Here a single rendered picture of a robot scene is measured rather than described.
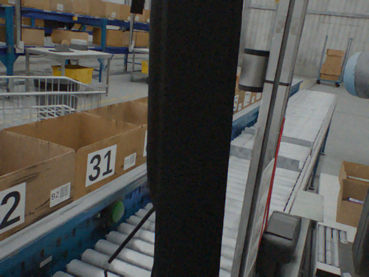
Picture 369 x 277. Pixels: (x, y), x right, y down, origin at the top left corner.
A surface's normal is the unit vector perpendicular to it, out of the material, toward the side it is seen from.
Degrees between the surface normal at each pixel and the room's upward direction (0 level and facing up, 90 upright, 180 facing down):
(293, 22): 90
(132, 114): 90
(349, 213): 90
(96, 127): 89
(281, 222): 8
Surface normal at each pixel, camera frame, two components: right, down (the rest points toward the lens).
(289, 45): -0.39, 0.21
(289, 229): 0.07, -0.92
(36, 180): 0.91, 0.22
